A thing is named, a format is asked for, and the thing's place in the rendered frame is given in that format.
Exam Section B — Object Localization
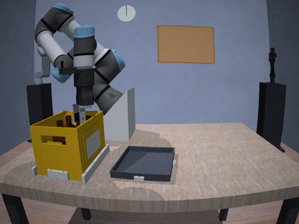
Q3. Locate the yellow plastic crate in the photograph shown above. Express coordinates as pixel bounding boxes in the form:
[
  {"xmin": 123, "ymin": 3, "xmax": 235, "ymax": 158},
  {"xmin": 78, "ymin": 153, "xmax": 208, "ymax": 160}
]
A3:
[{"xmin": 29, "ymin": 111, "xmax": 105, "ymax": 181}]

